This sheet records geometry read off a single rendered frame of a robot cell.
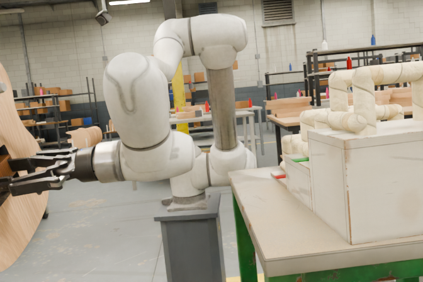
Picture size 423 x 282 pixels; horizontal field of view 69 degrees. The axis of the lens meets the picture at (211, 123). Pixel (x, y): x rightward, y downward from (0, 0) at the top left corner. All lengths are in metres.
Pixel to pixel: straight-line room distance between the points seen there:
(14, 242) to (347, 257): 0.68
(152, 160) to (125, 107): 0.14
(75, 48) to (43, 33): 1.23
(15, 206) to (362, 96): 0.75
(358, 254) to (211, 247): 0.94
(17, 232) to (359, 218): 0.71
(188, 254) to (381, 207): 1.02
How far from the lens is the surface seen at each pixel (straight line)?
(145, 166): 0.64
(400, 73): 0.58
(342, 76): 0.62
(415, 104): 0.72
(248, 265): 1.12
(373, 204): 0.57
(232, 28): 1.08
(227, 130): 1.26
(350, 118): 0.55
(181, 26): 1.09
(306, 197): 0.71
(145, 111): 0.55
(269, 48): 12.12
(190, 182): 1.39
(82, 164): 0.70
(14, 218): 0.84
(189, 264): 1.48
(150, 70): 0.54
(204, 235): 1.41
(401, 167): 0.58
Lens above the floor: 1.19
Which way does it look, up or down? 5 degrees down
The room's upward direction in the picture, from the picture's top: 6 degrees counter-clockwise
